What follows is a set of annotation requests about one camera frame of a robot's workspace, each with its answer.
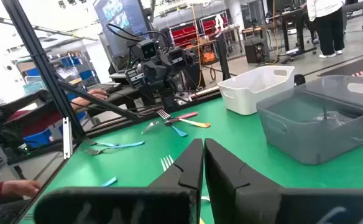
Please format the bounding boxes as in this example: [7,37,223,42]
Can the red bin shelf rack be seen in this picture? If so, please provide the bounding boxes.
[170,17,229,48]

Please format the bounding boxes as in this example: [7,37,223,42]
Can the black keyboard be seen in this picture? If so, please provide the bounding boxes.
[86,82,124,94]

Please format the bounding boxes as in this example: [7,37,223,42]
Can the orange cable reel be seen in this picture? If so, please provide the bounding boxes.
[201,50,217,65]

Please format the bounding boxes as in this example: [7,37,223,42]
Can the white metal bracket strip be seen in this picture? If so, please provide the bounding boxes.
[62,117,74,160]

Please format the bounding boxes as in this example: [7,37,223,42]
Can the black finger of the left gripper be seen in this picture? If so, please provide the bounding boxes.
[124,67,147,91]
[165,46,198,71]

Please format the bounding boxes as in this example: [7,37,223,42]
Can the pink handled metal fork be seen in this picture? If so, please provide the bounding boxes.
[140,111,199,135]

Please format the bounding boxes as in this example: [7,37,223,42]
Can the orange handled metal fork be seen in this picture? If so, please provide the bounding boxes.
[167,118,212,129]
[160,154,174,172]

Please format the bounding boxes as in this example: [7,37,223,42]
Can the person's hand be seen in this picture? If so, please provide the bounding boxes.
[0,179,43,198]

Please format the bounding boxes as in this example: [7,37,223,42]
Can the black side desk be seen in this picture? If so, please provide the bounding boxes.
[0,82,159,134]

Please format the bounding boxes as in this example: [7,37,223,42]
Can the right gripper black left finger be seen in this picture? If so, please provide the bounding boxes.
[34,138,204,224]

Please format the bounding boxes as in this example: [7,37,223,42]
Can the black table frame rail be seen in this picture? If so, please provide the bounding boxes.
[18,88,224,224]

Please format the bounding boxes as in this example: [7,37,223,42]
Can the grey translucent plastic bin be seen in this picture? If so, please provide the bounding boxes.
[255,74,363,166]

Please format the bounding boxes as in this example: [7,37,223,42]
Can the green table mat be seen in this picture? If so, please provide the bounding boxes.
[18,93,363,224]

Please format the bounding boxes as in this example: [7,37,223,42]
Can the person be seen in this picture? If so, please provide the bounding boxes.
[305,0,347,59]
[6,88,108,139]

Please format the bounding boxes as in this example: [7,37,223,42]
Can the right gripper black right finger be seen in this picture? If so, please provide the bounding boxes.
[203,138,363,224]

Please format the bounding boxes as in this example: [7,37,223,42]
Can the shelf with blue bins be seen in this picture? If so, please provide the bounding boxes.
[15,51,102,94]

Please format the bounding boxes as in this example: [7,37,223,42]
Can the black rounded object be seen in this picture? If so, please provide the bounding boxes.
[294,73,306,87]

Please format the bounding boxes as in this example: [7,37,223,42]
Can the large display screen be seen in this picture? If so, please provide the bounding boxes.
[93,0,153,58]

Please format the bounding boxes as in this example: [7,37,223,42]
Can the wooden top workbench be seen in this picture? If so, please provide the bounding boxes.
[183,24,244,82]

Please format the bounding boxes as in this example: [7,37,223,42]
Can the white plastic bin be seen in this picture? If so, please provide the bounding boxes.
[218,65,295,116]

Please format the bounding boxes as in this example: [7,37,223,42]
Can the blue plastic crate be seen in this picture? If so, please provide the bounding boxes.
[22,128,54,149]

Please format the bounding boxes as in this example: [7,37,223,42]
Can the blue handled metal fork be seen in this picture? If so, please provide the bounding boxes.
[83,138,120,148]
[83,140,145,156]
[155,108,188,138]
[102,176,118,188]

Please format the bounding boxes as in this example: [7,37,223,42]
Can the black computer case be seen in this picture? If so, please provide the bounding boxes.
[243,38,267,65]

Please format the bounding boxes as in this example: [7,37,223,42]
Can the black standing desk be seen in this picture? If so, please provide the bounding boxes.
[279,7,318,65]

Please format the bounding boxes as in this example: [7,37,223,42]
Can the black frame strut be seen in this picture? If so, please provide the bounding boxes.
[1,0,88,141]
[56,79,144,122]

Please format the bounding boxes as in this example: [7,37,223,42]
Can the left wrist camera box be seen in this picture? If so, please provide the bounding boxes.
[136,39,161,62]

